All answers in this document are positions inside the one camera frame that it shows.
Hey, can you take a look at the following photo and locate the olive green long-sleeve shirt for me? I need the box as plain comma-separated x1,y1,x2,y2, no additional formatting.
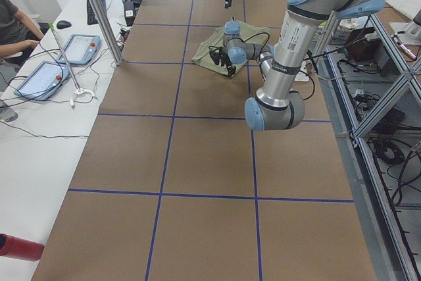
192,20,274,77

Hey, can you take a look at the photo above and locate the black keyboard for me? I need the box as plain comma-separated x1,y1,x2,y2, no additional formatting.
86,0,107,26

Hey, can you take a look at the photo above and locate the far blue teach pendant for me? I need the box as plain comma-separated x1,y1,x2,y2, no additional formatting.
64,34,101,66

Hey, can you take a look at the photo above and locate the blue teach pendant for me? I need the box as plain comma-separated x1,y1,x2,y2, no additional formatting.
14,61,70,101
64,34,101,66

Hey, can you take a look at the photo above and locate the metal reacher grabber stick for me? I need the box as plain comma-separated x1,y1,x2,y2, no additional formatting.
48,23,96,109

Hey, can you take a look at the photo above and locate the black computer mouse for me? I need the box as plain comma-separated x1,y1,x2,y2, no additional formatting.
56,20,72,30

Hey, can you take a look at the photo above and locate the near blue teach pendant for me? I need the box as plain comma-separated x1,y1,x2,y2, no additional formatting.
14,61,70,101

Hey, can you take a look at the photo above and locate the seated person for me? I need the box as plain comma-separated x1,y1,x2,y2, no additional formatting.
1,0,44,66

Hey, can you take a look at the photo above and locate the red bottle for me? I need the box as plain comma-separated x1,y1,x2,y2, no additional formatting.
1,234,45,262

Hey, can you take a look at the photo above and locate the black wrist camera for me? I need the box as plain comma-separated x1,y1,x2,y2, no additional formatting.
209,47,224,66

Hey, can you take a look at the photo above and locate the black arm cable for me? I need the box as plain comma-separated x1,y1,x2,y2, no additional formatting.
230,16,320,101

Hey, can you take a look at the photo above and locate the aluminium frame post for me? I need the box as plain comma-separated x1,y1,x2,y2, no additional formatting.
88,0,123,66

